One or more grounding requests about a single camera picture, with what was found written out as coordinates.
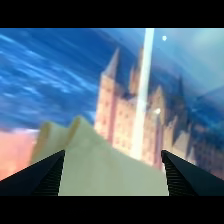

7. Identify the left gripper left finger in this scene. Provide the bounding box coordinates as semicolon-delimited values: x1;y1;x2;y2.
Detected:
0;149;67;197

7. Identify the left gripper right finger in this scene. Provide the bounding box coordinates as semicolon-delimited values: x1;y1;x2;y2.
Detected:
161;149;224;197

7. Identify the cream garment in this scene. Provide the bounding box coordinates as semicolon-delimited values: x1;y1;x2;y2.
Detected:
30;115;170;197

